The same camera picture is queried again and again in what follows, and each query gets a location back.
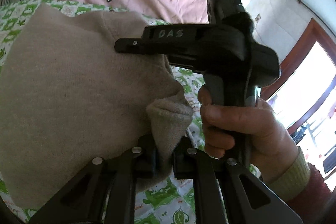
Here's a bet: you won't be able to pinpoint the beige knit sweater brown cuffs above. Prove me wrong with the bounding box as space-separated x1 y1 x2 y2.
1 4 193 210

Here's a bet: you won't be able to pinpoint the olive knit sleeve forearm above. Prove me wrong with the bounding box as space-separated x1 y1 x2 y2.
264 146 336 224

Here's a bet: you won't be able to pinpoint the person's right hand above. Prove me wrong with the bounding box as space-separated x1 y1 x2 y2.
198 86 299 183

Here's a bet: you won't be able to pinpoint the green white patterned bed sheet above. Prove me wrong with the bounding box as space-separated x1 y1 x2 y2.
0 0 263 224

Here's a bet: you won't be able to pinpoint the red brown window frame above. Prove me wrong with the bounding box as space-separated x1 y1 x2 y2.
261 19 335 134

